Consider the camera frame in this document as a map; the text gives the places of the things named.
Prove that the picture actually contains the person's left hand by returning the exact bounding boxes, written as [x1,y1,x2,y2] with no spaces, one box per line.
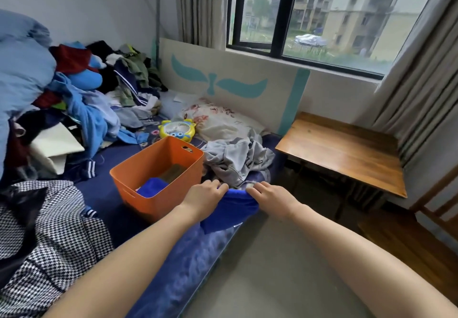
[178,179,229,222]

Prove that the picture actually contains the person's right hand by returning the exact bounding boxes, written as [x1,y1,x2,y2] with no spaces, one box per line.
[246,181,305,222]

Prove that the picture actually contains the blue towel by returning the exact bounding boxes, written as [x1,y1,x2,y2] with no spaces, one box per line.
[200,188,260,235]
[136,177,169,199]

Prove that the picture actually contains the person's left forearm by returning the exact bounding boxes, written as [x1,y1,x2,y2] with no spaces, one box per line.
[42,204,215,318]

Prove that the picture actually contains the person's right forearm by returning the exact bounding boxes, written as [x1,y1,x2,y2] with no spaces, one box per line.
[287,203,458,318]

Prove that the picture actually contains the grey crumpled garment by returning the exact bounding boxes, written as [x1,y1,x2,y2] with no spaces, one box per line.
[201,129,275,188]

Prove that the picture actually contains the folded olive brown towel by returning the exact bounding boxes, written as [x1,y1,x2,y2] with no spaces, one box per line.
[159,164,187,183]

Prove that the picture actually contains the folded blue towel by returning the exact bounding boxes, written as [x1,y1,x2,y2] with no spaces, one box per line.
[136,177,169,199]

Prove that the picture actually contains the floral pillow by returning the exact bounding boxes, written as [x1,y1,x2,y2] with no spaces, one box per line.
[183,100,266,142]

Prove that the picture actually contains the yellow toy fan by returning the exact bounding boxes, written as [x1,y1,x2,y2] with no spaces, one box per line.
[158,119,197,140]

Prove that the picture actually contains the orange plastic basket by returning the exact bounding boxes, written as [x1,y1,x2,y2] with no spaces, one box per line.
[109,136,205,222]

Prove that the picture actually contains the dark blue bed sheet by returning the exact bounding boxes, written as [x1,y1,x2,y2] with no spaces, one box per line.
[62,128,287,318]

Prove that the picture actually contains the wooden table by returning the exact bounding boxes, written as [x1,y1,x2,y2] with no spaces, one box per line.
[275,111,408,199]

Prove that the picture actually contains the white headboard with teal pattern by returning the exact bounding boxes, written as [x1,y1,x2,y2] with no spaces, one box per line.
[159,37,311,137]

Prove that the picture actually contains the pile of mixed clothes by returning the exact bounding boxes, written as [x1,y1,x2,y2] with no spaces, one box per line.
[7,40,169,182]

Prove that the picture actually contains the wooden chair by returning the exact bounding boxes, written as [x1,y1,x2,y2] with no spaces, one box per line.
[358,164,458,308]

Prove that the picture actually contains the black and white houndstooth garment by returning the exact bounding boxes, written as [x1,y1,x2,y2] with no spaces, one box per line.
[0,180,114,318]

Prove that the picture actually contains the beige striped curtain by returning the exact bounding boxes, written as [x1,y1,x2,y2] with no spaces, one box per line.
[175,0,230,51]

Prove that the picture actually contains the grey metal rack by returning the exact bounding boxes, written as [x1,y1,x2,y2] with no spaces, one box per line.
[150,0,194,65]

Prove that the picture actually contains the grey curtain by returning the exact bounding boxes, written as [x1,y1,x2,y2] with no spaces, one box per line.
[354,0,458,211]

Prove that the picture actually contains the light blue duvet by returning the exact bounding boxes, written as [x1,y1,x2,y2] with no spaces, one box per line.
[0,9,58,179]

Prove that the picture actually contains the black window frame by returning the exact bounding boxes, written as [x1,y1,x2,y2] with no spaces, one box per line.
[226,0,453,80]

